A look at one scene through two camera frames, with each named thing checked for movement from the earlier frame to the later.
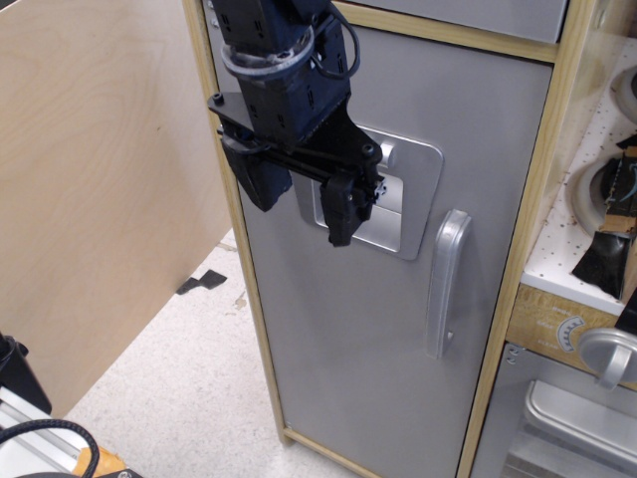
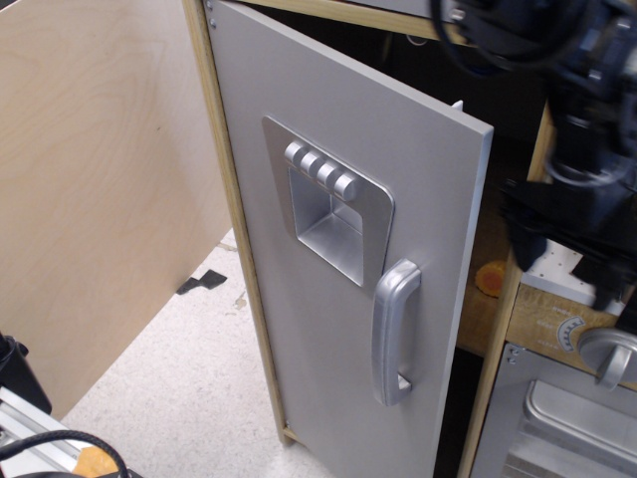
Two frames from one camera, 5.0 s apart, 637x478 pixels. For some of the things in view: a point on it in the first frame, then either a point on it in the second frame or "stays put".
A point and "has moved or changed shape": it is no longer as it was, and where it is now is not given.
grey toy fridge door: x=387 y=350 has moved or changed shape
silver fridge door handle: x=443 y=283 -> x=391 y=325
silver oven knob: x=610 y=357 stays put
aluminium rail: x=43 y=450 stays put
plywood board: x=111 y=191 stays put
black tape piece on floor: x=208 y=280 stays put
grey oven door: x=548 y=419 stays put
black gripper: x=304 y=117 -> x=596 y=219
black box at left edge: x=18 y=375 stays put
